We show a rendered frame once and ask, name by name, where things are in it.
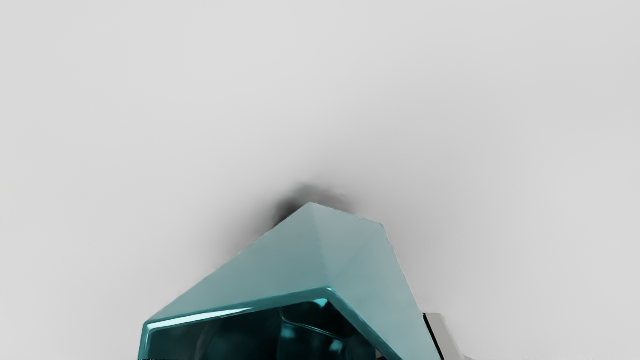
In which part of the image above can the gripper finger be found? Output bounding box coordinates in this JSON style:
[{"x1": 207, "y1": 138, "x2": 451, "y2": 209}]
[{"x1": 423, "y1": 312, "x2": 476, "y2": 360}]

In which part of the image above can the teal faceted mug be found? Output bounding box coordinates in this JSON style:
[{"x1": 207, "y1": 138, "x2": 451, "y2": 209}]
[{"x1": 138, "y1": 201, "x2": 444, "y2": 360}]

